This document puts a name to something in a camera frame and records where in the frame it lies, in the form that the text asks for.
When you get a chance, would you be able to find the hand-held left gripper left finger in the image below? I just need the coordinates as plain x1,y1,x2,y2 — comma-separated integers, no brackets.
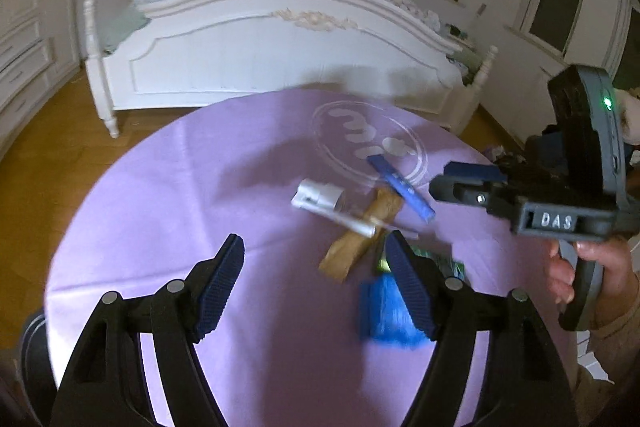
50,233,246,427

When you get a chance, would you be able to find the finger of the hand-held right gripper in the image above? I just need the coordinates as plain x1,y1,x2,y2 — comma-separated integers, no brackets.
429,174,506,214
442,161,511,184

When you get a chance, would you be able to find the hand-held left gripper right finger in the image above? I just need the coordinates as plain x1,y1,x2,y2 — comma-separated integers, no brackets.
384,230,583,427

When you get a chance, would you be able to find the blue plastic bag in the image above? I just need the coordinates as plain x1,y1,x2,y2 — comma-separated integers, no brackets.
359,274,434,351

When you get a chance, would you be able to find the green foil packet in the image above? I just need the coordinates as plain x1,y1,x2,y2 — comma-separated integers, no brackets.
372,247,468,284

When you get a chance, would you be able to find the blue stick packet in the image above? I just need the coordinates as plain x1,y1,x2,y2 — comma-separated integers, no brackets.
367,155,437,224

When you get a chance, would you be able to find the brown paper wrapper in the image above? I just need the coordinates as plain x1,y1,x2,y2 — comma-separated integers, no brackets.
319,188,405,283

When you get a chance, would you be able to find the white stick wrapper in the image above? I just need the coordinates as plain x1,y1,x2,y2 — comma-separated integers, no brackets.
325,211,381,240

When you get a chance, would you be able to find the person's right forearm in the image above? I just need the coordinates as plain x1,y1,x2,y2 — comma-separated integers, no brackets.
575,302,640,427

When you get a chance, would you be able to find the person's right hand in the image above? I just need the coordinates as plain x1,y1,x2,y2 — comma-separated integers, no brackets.
546,238,640,338

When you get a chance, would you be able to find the purple tablecloth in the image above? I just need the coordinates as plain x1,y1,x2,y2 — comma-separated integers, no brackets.
45,89,581,427

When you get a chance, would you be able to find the white patterned quilt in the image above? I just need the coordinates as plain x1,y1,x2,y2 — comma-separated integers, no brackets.
370,0,442,34

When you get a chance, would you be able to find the white wooden bed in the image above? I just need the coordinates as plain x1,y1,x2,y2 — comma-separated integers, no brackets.
82,0,499,138

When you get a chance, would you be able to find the pale green bed sheet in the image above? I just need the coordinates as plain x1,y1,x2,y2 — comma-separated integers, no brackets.
102,4,151,56

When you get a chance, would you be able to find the white panelled wardrobe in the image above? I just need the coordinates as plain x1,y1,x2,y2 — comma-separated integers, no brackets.
0,0,83,158

